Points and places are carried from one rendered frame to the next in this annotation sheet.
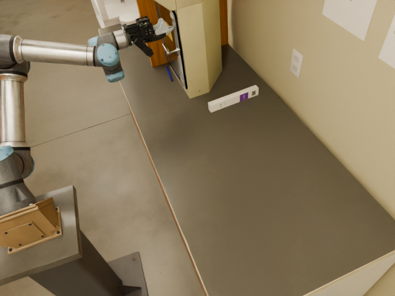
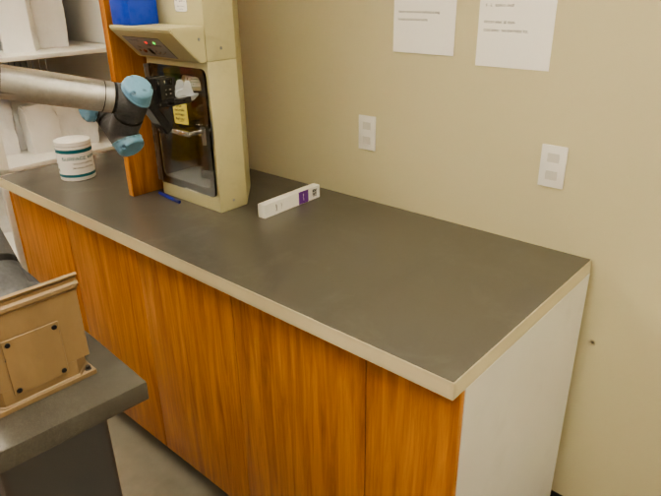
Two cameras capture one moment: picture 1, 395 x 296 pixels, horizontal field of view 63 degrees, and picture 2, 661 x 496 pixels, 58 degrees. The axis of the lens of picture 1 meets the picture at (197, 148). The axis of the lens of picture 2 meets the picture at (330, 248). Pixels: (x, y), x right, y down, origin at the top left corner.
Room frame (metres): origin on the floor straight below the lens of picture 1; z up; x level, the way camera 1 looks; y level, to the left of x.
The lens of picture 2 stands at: (-0.45, 0.68, 1.63)
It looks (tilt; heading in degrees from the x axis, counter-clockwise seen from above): 24 degrees down; 328
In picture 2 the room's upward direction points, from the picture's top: 1 degrees counter-clockwise
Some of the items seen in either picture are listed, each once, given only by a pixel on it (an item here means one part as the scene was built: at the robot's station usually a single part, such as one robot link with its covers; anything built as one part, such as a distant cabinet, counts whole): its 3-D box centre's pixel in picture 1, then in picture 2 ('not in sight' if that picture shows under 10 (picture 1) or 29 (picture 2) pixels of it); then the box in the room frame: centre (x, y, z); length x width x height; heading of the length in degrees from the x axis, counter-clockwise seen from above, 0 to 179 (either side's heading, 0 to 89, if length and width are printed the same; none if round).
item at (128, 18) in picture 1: (132, 27); (75, 157); (1.98, 0.30, 1.02); 0.13 x 0.13 x 0.15
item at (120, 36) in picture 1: (121, 39); not in sight; (1.26, 0.25, 1.33); 0.08 x 0.05 x 0.08; 16
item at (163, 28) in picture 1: (164, 27); (187, 91); (1.29, 0.07, 1.33); 0.09 x 0.03 x 0.06; 106
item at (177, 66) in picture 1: (170, 41); (181, 130); (1.43, 0.05, 1.19); 0.30 x 0.01 x 0.40; 16
